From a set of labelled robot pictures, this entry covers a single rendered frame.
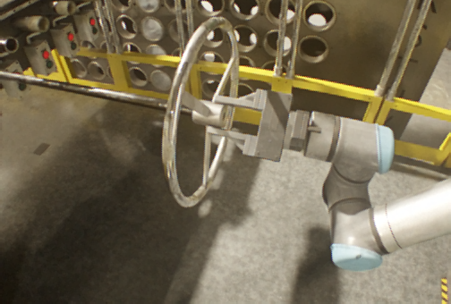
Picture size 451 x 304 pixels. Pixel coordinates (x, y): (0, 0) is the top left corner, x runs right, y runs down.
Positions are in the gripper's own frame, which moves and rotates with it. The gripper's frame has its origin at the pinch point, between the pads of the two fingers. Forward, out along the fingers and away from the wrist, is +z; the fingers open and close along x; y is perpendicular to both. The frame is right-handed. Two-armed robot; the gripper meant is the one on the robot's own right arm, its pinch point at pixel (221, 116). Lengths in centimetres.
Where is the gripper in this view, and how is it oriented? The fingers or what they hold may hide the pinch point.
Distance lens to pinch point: 58.8
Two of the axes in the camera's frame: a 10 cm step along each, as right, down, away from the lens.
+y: 2.1, 0.9, 9.7
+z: -9.5, -2.0, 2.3
